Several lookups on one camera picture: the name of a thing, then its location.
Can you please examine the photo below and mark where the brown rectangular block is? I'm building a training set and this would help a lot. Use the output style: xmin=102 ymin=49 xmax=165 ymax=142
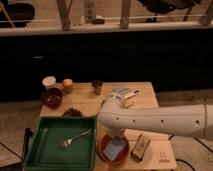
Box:
xmin=131 ymin=134 xmax=150 ymax=161

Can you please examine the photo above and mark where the blue grey cloth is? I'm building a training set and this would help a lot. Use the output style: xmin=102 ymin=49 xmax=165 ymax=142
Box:
xmin=112 ymin=87 xmax=129 ymax=94

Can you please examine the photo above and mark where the dark metal cup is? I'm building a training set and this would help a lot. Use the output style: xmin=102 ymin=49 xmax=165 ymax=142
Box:
xmin=92 ymin=80 xmax=103 ymax=95

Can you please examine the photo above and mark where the black office chair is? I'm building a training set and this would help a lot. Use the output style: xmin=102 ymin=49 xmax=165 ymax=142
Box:
xmin=137 ymin=0 xmax=203 ymax=23

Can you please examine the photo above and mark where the blue sponge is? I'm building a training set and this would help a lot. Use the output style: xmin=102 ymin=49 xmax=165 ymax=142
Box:
xmin=103 ymin=137 xmax=126 ymax=161

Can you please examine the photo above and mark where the orange topped small jar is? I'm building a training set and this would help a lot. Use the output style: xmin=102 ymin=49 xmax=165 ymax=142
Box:
xmin=62 ymin=79 xmax=73 ymax=94

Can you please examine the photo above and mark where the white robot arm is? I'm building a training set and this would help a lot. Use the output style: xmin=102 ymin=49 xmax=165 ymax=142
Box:
xmin=97 ymin=93 xmax=213 ymax=141

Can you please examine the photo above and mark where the red bowl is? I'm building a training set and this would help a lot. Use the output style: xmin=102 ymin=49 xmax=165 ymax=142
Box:
xmin=97 ymin=135 xmax=129 ymax=165

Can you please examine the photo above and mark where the dark maroon bowl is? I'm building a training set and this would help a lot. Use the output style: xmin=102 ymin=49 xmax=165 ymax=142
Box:
xmin=40 ymin=88 xmax=63 ymax=109

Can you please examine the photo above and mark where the silver metal fork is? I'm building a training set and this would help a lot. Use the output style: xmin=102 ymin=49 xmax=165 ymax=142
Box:
xmin=59 ymin=129 xmax=92 ymax=148

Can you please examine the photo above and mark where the white lidded cup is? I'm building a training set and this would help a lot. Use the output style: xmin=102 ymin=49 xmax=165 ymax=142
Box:
xmin=42 ymin=76 xmax=56 ymax=89

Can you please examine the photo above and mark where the green plastic tray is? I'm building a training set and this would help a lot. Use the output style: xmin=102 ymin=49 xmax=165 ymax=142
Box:
xmin=23 ymin=116 xmax=96 ymax=171

